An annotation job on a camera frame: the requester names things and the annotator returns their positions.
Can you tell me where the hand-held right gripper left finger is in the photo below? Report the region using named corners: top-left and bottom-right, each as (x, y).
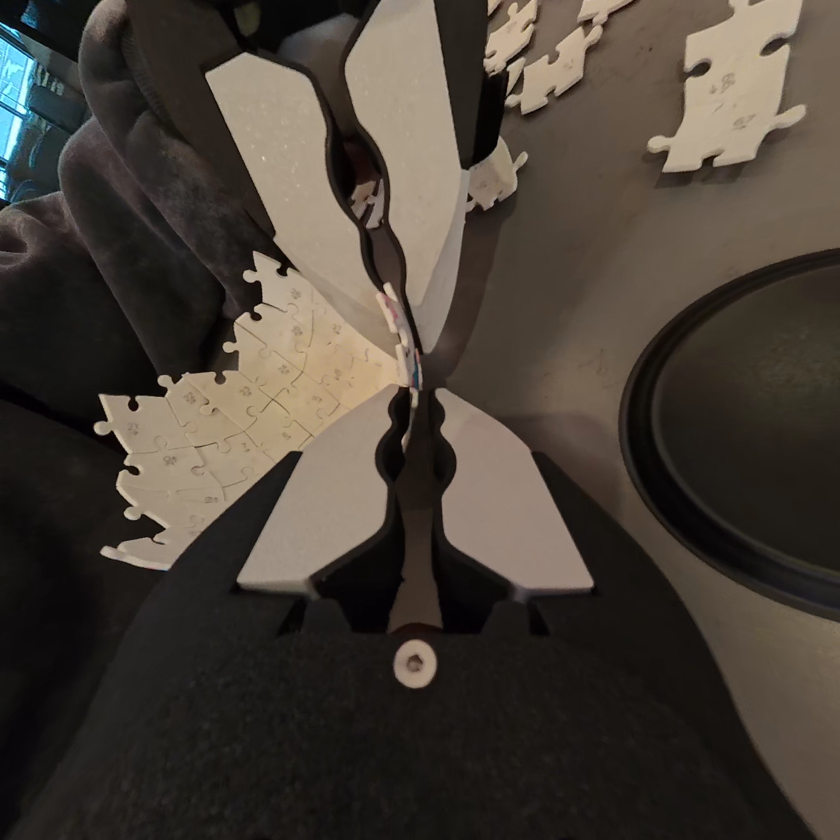
top-left (236, 387), bottom-right (411, 597)

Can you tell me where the person's left forearm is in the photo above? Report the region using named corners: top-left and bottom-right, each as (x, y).
top-left (0, 0), bottom-right (290, 421)

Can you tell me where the black round puzzle stand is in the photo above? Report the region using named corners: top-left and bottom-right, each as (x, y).
top-left (619, 248), bottom-right (840, 621)

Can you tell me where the partly built colourful puzzle ball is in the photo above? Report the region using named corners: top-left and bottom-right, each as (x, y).
top-left (94, 252), bottom-right (427, 568)

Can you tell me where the group of white puzzle pieces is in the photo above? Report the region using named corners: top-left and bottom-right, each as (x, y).
top-left (462, 0), bottom-right (807, 212)

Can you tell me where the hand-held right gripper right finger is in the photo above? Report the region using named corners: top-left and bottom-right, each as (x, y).
top-left (427, 388), bottom-right (595, 599)

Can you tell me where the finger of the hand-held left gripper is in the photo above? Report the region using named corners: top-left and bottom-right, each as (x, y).
top-left (341, 0), bottom-right (490, 355)
top-left (205, 54), bottom-right (395, 329)

